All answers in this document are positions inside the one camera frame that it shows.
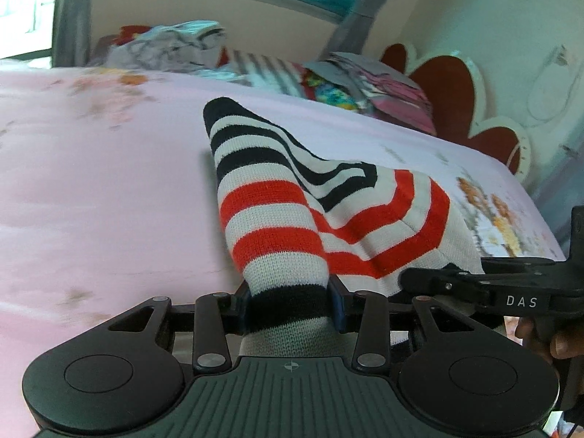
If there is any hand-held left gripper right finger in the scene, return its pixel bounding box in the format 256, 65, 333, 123
327, 275, 462, 371

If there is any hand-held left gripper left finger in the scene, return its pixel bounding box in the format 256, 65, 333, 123
107, 280, 253, 372

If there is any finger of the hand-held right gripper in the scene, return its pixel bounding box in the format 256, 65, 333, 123
398, 265, 498, 318
478, 257, 569, 280

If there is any striped knit sweater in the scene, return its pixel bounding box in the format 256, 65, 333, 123
202, 97, 508, 362

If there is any stack of folded clothes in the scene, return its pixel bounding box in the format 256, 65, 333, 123
302, 52, 423, 115

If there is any pile of grey clothes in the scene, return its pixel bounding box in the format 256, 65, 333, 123
103, 20, 229, 73

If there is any person's right hand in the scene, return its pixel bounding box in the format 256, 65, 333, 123
515, 317, 584, 360

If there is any red and white headboard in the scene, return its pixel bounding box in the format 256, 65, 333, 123
379, 43, 533, 178

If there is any pink floral bed sheet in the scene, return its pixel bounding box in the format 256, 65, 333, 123
0, 57, 567, 357

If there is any grey striped sheet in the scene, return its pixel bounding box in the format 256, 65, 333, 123
223, 48, 312, 97

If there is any grey curtain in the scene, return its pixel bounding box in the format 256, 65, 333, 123
337, 0, 380, 62
52, 0, 115, 68

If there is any red cloth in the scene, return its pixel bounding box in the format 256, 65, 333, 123
114, 25, 152, 46

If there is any glass door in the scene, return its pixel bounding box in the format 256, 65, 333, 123
0, 0, 60, 61

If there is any white wall cable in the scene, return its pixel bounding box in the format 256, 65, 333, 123
525, 45, 572, 122

